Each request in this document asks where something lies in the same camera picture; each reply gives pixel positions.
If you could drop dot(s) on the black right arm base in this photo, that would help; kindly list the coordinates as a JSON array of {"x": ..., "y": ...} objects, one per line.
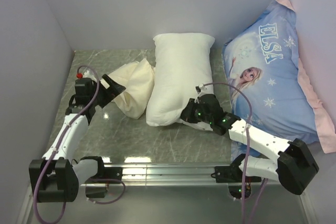
[{"x": 233, "y": 177}]

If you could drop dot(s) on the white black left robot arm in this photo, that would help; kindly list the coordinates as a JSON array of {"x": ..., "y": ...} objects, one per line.
[{"x": 53, "y": 177}]

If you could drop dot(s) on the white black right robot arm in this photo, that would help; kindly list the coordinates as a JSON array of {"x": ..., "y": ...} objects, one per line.
[{"x": 288, "y": 162}]

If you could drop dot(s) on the aluminium mounting rail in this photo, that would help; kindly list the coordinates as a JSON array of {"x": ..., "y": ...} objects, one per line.
[{"x": 178, "y": 193}]

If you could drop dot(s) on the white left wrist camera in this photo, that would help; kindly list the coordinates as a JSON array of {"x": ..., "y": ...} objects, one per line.
[{"x": 87, "y": 74}]

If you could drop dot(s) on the white pillow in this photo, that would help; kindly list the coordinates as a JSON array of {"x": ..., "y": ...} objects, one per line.
[{"x": 181, "y": 63}]

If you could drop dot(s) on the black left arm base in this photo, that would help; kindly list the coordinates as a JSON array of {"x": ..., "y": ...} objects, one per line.
[{"x": 97, "y": 187}]

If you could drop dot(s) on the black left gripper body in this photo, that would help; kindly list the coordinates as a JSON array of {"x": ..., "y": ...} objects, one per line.
[{"x": 103, "y": 96}]

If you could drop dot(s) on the cream white pillowcase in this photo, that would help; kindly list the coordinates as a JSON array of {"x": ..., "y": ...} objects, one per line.
[{"x": 138, "y": 79}]

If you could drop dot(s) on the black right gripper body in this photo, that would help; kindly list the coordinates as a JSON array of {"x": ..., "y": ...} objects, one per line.
[{"x": 195, "y": 114}]

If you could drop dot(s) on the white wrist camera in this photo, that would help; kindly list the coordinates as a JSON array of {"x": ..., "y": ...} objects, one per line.
[
  {"x": 200, "y": 90},
  {"x": 87, "y": 74}
]

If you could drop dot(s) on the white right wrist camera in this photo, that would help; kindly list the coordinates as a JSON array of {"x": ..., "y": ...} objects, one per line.
[{"x": 200, "y": 90}]

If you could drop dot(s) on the blue Elsa print pillow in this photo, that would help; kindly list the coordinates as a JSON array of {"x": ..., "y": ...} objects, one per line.
[{"x": 268, "y": 83}]

